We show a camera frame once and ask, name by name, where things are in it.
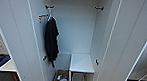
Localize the black wall hook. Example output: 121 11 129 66
44 3 56 11
94 5 105 13

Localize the brown storage basket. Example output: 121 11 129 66
54 68 70 81

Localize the white inner shelf unit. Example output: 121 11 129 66
68 51 98 81

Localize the white wardrobe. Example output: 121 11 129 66
19 0 122 81

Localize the black garment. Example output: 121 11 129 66
42 16 63 70

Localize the white wardrobe door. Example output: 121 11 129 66
92 0 147 81
0 0 55 81

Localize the orange metal bin frame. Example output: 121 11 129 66
12 72 22 81

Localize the white clothes hanger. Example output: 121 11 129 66
45 10 56 24

